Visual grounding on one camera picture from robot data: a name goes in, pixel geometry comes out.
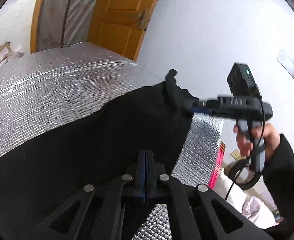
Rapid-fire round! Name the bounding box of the black garment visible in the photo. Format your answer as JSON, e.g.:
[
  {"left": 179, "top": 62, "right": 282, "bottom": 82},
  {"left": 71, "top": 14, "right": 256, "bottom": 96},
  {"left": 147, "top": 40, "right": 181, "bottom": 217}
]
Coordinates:
[{"left": 0, "top": 70, "right": 192, "bottom": 239}]

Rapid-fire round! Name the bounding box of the person's right hand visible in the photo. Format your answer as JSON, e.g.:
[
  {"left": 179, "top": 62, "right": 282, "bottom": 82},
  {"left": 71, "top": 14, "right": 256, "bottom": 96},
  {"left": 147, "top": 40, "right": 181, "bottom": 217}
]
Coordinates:
[{"left": 233, "top": 122, "right": 281, "bottom": 162}]

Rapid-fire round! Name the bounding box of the colourful striped bedsheet edge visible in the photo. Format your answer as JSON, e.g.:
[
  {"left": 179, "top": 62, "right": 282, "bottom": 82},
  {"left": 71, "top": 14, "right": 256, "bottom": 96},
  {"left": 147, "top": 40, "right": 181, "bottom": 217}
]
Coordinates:
[{"left": 208, "top": 141, "right": 225, "bottom": 189}]

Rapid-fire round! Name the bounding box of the black tape roll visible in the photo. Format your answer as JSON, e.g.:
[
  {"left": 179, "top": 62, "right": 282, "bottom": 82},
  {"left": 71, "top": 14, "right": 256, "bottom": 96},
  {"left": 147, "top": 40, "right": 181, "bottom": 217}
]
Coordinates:
[{"left": 228, "top": 159, "right": 261, "bottom": 191}]

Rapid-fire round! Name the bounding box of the person's right black sleeve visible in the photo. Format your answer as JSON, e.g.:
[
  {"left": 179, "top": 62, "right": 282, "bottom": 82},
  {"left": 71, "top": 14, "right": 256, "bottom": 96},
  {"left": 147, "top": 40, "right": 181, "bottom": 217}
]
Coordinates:
[{"left": 263, "top": 135, "right": 294, "bottom": 239}]

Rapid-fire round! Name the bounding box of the white cloth bundle on floor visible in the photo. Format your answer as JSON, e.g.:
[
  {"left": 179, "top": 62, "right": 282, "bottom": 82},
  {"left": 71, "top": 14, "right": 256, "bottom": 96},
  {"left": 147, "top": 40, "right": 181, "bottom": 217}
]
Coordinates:
[{"left": 214, "top": 168, "right": 278, "bottom": 229}]

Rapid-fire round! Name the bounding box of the orange wooden door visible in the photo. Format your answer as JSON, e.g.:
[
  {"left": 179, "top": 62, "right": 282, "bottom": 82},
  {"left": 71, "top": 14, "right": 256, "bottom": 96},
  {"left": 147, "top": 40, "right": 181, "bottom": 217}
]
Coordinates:
[{"left": 87, "top": 0, "right": 158, "bottom": 61}]

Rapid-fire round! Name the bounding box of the translucent plastic door curtain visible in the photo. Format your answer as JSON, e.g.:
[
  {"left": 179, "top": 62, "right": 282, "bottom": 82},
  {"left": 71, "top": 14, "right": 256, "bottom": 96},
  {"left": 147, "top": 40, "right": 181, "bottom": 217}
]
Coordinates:
[{"left": 30, "top": 0, "right": 97, "bottom": 53}]

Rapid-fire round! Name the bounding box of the brown cardboard box with label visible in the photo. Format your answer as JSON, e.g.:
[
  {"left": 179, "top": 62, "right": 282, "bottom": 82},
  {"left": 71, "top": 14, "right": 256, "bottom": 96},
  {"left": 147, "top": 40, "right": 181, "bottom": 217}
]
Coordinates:
[{"left": 0, "top": 41, "right": 12, "bottom": 63}]

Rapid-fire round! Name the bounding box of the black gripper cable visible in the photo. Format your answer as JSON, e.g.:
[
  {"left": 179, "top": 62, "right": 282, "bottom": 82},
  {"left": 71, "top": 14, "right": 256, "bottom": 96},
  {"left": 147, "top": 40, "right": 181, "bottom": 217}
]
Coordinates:
[{"left": 224, "top": 101, "right": 266, "bottom": 202}]

